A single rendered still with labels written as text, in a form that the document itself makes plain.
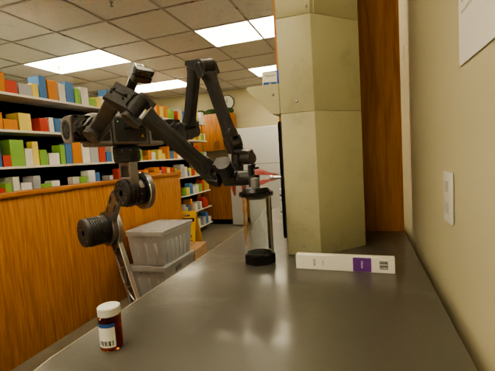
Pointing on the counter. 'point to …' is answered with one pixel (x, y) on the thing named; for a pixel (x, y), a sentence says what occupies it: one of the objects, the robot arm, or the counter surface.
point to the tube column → (339, 8)
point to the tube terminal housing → (321, 132)
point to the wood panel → (379, 112)
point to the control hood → (267, 97)
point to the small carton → (269, 78)
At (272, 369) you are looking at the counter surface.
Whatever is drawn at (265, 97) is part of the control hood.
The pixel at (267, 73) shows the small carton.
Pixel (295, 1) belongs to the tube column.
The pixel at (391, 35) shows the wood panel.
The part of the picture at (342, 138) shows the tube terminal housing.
